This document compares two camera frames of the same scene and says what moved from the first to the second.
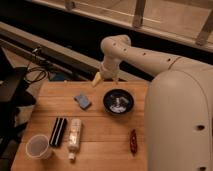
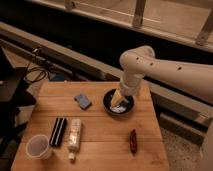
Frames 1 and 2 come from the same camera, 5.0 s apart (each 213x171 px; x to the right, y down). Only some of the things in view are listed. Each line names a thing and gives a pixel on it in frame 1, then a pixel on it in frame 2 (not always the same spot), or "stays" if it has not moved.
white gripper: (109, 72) to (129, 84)
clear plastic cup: (37, 146) stays
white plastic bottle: (75, 132) stays
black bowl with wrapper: (118, 101) stays
